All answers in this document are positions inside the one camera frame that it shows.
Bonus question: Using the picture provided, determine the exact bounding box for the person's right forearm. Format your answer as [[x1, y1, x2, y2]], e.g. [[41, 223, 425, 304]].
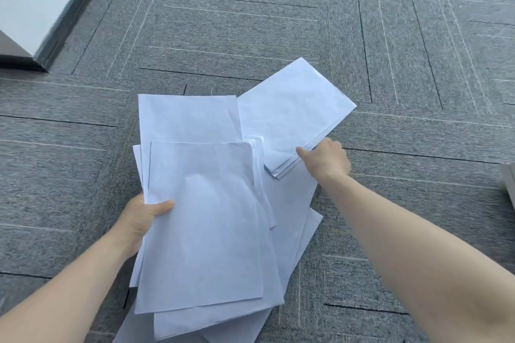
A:
[[320, 173, 515, 343]]

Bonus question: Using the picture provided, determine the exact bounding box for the pile of white paper sheets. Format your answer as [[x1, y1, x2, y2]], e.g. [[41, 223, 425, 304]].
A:
[[112, 93, 325, 343]]

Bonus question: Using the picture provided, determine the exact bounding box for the pale grey drawer cabinet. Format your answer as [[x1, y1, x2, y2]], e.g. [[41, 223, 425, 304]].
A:
[[500, 161, 515, 211]]

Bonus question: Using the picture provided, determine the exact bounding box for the person's left hand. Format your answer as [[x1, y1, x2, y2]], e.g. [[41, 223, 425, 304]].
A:
[[105, 192, 175, 261]]

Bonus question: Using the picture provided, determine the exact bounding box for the thin white paper bundle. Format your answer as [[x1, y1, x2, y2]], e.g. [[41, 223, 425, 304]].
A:
[[237, 57, 358, 181]]

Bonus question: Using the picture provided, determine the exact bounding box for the person's right hand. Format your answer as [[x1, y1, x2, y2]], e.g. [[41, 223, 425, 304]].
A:
[[296, 137, 353, 187]]

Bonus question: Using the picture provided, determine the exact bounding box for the person's left forearm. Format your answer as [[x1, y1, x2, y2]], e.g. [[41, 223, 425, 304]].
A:
[[0, 232, 139, 343]]

